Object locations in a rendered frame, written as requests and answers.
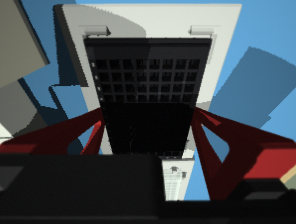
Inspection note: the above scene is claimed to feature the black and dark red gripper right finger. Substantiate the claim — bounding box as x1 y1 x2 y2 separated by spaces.
191 107 296 200

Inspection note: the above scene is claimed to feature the black multi-well plate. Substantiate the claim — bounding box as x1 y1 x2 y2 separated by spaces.
83 38 213 160

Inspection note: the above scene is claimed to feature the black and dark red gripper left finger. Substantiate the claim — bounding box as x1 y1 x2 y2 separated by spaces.
0 107 105 155

